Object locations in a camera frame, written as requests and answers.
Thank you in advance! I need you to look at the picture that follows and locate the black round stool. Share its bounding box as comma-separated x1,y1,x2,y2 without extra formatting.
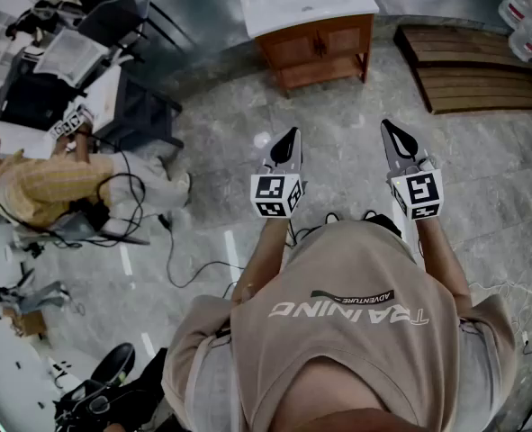
89,342,137,386

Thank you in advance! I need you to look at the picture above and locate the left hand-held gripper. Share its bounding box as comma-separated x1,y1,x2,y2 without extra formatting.
249,127,308,221

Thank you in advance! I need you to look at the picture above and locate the person's neck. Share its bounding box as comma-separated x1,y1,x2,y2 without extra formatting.
287,358,422,432

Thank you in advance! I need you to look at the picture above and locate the grey metal chair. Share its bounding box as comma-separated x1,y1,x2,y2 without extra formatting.
8,207,152,248

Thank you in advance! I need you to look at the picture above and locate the dark grey office chair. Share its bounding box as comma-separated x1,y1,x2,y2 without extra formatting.
77,0,190,65

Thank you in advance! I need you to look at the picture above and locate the wooden sink cabinet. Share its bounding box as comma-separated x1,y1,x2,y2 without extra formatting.
254,13,375,99

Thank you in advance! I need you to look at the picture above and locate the black equipment bag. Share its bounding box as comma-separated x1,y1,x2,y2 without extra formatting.
52,347,167,432

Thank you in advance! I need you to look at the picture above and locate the person's left forearm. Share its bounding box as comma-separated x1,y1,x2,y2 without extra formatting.
230,215,290,306

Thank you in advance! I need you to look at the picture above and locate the black floor cable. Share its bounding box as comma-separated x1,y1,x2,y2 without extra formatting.
157,211,248,290

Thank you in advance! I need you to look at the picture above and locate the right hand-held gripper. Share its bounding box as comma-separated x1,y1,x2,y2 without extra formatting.
380,120,445,221

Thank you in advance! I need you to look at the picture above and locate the white floor cable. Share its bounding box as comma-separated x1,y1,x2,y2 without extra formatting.
467,281,532,357

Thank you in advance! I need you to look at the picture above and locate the wooden cabinet door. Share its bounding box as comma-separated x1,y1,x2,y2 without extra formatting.
277,28,323,69
321,19,361,60

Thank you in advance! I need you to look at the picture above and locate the black machine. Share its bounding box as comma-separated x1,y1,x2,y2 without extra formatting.
0,47,85,131

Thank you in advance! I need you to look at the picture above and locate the person's right forearm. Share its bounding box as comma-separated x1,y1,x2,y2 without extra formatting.
412,216,473,311

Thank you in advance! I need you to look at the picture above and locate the brown cardboard box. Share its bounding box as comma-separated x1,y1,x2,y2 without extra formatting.
2,309,47,338

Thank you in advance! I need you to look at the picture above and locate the white mesh office chair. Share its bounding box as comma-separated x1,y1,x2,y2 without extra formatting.
33,27,130,90

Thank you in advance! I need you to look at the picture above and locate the dark wooden slatted platform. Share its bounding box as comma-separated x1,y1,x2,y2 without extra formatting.
393,23,532,116

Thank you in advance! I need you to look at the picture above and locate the white ceramic sink basin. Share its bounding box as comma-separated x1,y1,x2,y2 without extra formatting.
238,0,381,40

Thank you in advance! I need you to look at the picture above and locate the person's beige t-shirt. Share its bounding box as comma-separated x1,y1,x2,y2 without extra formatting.
160,220,518,432

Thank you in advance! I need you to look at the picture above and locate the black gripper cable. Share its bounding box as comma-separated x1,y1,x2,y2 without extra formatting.
285,211,341,248

